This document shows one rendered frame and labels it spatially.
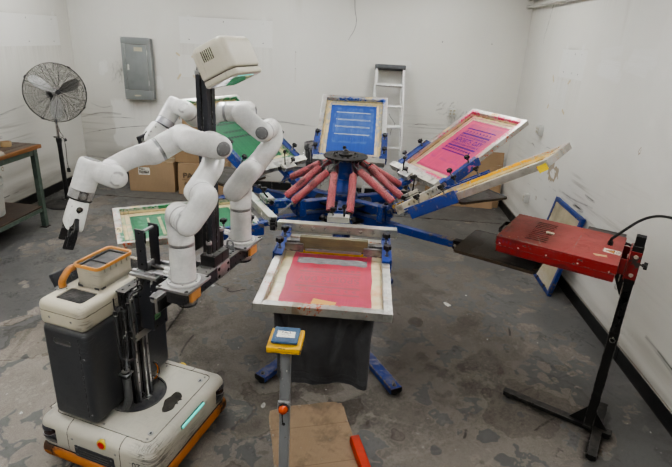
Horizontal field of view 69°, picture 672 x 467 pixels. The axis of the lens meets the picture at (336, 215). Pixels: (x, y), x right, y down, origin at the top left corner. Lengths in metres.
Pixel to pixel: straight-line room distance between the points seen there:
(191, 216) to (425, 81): 5.10
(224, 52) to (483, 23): 5.11
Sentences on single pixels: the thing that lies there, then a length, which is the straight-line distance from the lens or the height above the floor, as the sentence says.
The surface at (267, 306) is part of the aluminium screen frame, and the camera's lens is 2.08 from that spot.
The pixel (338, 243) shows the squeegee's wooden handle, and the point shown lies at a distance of 2.55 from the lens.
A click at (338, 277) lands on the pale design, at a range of 2.38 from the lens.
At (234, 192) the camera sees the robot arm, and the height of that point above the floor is 1.41.
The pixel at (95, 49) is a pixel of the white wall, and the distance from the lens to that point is 7.43.
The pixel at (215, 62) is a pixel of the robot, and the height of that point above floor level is 1.94.
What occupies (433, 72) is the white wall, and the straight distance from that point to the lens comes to 6.53.
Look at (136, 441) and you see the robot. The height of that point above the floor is 0.28.
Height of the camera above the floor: 2.04
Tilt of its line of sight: 20 degrees down
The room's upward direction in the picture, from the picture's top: 3 degrees clockwise
